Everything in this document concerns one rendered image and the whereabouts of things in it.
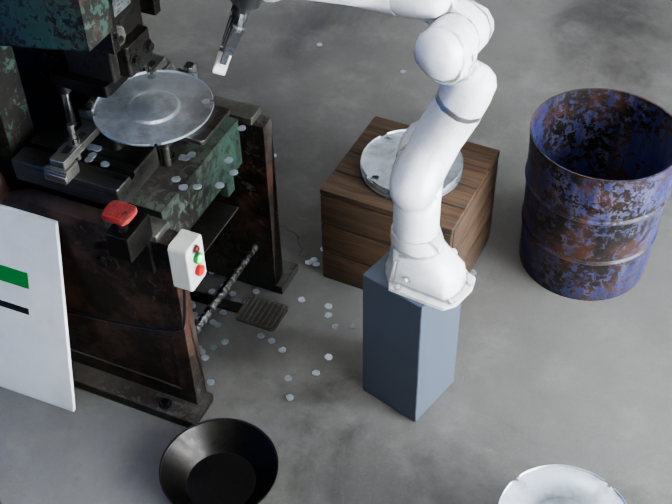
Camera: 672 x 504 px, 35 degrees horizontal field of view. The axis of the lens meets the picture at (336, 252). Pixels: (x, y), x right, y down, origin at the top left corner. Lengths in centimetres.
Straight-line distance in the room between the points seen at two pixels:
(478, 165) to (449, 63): 99
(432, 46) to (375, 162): 96
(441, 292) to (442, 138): 43
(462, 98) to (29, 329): 133
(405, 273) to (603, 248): 74
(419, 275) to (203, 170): 60
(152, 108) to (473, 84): 81
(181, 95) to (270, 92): 136
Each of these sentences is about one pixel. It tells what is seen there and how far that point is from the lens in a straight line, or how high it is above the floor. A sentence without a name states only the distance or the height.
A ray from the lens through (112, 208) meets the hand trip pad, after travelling 238.
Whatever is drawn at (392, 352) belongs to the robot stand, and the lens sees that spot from 273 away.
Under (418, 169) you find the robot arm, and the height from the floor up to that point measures 84.
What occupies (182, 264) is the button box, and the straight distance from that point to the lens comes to 247.
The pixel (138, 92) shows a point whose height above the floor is 79.
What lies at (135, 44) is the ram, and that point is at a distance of 251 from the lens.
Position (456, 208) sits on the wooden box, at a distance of 294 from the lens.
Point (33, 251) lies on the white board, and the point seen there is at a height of 49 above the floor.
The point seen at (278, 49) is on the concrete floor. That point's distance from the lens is 420.
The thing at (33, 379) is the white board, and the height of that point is 7.
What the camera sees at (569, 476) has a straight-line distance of 245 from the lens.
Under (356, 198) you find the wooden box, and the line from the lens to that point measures 296.
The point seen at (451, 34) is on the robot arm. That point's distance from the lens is 214.
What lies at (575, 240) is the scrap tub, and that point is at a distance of 305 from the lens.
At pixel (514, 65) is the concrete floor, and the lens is 413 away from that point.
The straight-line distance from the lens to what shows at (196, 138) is 250.
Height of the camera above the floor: 230
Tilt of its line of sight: 44 degrees down
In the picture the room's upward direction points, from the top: 1 degrees counter-clockwise
